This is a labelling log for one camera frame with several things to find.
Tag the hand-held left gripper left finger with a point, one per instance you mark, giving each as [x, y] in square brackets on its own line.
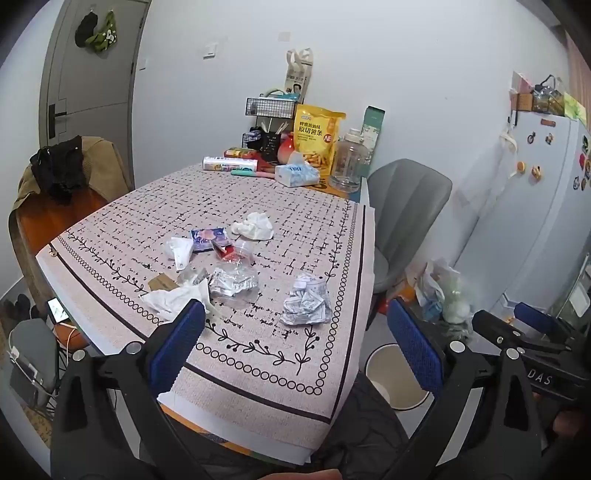
[180, 344]

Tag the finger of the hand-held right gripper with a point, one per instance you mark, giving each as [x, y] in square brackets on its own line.
[533, 318]
[494, 330]

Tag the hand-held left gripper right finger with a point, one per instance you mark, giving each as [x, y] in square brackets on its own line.
[415, 344]

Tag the cream trash bin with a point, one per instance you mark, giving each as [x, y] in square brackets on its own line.
[392, 374]

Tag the white tissue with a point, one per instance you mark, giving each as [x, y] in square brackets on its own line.
[175, 300]
[254, 226]

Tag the brown cardboard piece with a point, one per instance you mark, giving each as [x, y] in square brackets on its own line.
[161, 281]

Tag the small silver foil scrap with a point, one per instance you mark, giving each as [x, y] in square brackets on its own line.
[191, 276]

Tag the silver foil wrapper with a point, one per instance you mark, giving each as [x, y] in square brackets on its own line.
[226, 284]

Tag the white plastic wrapper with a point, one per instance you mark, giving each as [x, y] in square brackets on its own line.
[180, 251]

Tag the crushed clear plastic cup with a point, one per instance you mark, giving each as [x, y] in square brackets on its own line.
[241, 264]

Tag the red and white wrapper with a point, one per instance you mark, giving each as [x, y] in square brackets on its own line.
[225, 251]

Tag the blue snack wrapper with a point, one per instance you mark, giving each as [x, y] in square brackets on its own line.
[205, 237]

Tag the printed paper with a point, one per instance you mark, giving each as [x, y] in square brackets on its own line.
[304, 304]

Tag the person's right hand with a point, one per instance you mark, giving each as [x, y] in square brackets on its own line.
[572, 424]

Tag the person's left hand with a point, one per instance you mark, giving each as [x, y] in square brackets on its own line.
[300, 475]

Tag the clear plastic bag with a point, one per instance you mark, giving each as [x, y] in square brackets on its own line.
[438, 290]

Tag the white fridge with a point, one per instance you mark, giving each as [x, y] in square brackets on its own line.
[531, 221]

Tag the person's dark trousers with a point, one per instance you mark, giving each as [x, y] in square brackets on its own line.
[360, 429]

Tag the lit smartphone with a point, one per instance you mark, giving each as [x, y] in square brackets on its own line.
[57, 310]

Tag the group of fridge magnets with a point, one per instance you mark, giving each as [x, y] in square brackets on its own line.
[536, 173]

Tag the grey chair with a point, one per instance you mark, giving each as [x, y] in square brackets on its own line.
[406, 198]

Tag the grey padded stool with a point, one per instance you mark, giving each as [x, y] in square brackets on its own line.
[30, 355]

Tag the dark shoes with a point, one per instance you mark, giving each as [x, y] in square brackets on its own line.
[16, 308]

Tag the orange wooden chair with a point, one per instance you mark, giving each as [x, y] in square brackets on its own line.
[51, 221]

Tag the white hanging bag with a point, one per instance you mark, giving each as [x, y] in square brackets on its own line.
[509, 138]

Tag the pink and green pen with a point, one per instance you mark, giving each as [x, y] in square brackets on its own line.
[251, 174]

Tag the white long box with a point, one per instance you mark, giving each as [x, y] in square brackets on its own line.
[228, 165]

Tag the orange mat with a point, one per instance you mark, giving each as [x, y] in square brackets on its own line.
[318, 185]

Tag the clear water jug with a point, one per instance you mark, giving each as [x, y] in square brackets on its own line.
[348, 161]

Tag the red booklet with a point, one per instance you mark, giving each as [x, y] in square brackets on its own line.
[267, 165]

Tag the red and green box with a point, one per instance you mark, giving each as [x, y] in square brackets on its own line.
[238, 152]

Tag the blue white tissue pack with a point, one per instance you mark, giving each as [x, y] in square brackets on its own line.
[295, 174]

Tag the light green carton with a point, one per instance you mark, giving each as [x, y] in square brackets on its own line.
[575, 108]

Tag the brown basket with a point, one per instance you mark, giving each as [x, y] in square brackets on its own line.
[524, 102]

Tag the blue and white box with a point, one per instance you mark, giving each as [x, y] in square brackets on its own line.
[251, 138]

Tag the black pen holder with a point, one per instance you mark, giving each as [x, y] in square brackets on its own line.
[270, 143]

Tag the peach shaped ornament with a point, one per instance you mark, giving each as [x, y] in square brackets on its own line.
[287, 147]

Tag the green carton box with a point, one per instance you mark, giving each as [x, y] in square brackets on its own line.
[371, 124]

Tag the yellow snack bag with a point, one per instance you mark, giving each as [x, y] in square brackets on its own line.
[318, 138]

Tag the pink card box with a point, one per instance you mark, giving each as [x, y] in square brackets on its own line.
[521, 85]

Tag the pink curtain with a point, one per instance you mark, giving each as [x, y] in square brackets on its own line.
[579, 74]

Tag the black door lock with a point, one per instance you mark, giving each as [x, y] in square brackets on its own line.
[53, 120]

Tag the grey door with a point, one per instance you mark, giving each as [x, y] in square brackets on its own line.
[92, 92]

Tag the teal plastic item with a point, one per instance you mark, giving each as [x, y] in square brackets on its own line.
[284, 93]

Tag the white tote bag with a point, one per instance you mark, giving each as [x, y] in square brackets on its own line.
[298, 78]

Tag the green patterned cloth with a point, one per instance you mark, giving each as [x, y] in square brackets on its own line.
[104, 36]

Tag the black hat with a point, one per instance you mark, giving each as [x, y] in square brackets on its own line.
[87, 28]

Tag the white wall switch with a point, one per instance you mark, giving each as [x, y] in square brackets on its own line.
[210, 50]

